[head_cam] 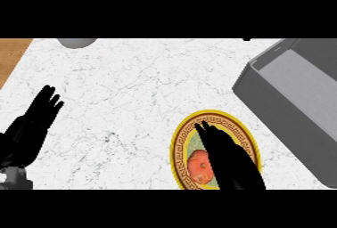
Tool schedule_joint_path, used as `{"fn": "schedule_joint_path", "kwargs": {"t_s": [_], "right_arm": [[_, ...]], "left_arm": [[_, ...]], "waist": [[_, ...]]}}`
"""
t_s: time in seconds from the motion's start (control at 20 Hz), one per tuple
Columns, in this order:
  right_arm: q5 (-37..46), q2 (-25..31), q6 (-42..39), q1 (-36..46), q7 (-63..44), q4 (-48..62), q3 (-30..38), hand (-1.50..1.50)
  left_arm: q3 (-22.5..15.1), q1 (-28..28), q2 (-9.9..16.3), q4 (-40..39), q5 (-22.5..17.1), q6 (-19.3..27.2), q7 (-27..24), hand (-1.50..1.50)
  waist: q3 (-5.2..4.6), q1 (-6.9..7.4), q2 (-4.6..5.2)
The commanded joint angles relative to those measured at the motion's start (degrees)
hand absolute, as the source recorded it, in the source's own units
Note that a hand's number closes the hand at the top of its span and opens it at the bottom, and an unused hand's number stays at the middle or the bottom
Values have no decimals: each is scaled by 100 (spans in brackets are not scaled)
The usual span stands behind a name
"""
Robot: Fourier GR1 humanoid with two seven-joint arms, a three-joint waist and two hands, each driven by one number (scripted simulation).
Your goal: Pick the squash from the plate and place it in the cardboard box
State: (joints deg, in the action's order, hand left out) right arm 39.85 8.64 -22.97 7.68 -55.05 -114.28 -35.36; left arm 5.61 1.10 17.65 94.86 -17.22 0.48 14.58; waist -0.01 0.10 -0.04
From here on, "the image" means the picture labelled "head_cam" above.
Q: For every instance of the orange squash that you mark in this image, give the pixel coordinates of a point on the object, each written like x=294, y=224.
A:
x=200, y=167

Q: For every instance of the small black object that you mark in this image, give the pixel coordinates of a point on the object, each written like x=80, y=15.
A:
x=247, y=39

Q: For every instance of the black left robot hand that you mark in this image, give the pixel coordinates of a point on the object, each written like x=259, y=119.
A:
x=30, y=130

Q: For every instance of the grey open box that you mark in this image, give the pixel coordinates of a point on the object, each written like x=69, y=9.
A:
x=294, y=112

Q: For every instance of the yellow patterned plate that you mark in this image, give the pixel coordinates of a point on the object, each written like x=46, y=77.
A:
x=182, y=148

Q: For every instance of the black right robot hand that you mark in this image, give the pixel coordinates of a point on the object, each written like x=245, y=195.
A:
x=232, y=160

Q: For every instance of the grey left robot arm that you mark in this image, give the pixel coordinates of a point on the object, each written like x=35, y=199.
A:
x=15, y=178

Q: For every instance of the grey rounded object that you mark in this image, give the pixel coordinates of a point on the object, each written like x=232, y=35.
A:
x=77, y=42

